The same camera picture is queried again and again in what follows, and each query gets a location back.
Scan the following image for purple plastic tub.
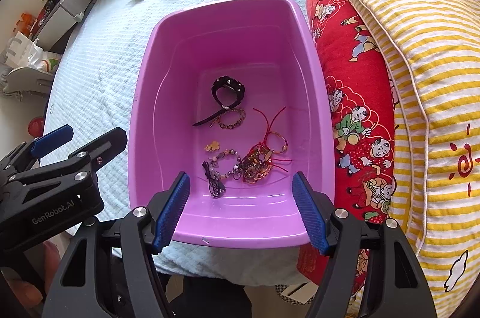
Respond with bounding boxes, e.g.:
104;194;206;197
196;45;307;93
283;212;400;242
127;0;335;249

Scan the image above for red ball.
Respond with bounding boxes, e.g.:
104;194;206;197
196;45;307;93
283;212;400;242
28;117;46;137

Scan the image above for dark brown cord bracelet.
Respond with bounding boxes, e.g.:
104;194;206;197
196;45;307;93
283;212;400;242
233;156;256;181

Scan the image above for white paper bag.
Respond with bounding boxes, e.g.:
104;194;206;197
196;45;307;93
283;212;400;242
4;31;36;67

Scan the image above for multicolour braided bracelet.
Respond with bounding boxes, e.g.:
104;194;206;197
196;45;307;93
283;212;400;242
240;144;274;186

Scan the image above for grey chair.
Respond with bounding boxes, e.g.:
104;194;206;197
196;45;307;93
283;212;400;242
2;65;55;97

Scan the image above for grey drawer unit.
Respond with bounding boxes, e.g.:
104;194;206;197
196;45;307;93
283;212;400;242
32;0;106;52

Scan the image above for person's dark pants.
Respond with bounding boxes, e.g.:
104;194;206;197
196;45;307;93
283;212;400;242
161;275;252;318

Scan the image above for orange box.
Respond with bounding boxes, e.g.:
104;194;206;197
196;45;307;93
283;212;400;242
15;13;38;36

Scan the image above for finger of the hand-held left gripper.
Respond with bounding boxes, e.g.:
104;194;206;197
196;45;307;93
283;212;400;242
67;127;128;184
0;124;74;174

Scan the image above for small gold braided bracelet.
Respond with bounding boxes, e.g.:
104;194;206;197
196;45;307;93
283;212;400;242
210;107;246;130

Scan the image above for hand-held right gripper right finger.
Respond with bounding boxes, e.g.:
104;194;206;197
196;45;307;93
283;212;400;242
292;171;437;318

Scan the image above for light blue bed blanket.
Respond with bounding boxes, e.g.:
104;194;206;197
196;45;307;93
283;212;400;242
39;0;331;285

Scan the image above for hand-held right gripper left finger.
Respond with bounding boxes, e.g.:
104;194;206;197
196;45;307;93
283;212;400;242
41;171;191;318

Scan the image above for stone bead bracelet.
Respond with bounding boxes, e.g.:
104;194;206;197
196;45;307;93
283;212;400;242
204;149;244;179

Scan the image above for black wristwatch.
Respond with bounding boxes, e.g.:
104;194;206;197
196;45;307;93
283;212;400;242
192;76;246;127

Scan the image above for houndstooth slipper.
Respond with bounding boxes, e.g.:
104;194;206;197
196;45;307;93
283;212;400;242
275;281;319;305

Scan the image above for person's left hand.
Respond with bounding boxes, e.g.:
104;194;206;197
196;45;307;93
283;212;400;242
7;241;62;312

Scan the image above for red printed quilt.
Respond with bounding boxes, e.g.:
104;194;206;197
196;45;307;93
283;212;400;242
296;0;398;289

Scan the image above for yellow striped quilt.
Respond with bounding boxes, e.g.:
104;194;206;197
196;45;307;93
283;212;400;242
323;0;480;311

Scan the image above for red string bracelet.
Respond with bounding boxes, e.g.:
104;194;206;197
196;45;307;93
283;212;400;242
253;106;293;156

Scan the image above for dark cord pendant necklace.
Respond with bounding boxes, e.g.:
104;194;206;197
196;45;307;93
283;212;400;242
202;161;227;199

